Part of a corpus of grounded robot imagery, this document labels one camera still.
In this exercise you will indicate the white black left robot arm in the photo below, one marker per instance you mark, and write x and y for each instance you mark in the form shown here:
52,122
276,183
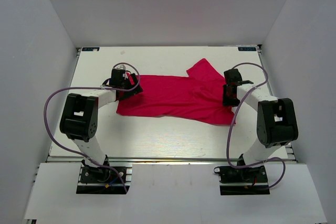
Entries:
79,120

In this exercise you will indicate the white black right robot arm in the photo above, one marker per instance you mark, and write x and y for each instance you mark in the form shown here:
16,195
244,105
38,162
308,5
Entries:
249,94

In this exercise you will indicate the red t shirt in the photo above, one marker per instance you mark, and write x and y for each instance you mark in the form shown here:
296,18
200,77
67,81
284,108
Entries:
198,96

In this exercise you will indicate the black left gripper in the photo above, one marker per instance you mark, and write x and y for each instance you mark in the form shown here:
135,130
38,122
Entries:
136,90

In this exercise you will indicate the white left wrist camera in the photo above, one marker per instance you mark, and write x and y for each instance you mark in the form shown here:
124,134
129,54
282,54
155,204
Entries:
121,67

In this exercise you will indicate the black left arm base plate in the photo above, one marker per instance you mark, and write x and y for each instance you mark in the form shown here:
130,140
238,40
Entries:
99,181

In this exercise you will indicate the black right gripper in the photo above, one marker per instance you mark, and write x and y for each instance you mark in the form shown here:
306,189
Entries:
227,102

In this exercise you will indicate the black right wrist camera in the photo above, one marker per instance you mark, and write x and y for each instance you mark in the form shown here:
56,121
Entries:
243,82

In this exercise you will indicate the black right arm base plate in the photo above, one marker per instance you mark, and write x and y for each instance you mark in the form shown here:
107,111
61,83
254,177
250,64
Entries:
242,182

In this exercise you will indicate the aluminium table frame rail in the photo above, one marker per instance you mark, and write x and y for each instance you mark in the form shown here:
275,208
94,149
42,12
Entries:
276,125

